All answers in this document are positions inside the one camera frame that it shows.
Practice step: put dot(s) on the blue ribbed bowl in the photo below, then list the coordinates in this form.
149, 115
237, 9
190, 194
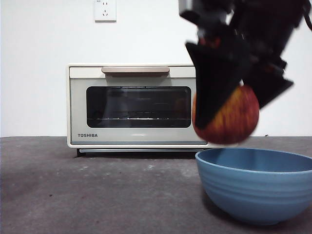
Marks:
253, 190

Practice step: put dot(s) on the white wall socket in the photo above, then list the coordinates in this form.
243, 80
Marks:
105, 11

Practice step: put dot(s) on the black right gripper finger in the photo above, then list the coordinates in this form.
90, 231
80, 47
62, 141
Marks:
270, 85
214, 78

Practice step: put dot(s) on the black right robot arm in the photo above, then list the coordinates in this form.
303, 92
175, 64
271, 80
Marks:
265, 26

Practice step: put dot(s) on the cream Toshiba toaster oven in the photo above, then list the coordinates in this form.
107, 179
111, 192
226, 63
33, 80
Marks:
78, 126

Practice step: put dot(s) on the red yellow apple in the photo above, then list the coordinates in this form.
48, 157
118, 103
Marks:
234, 122

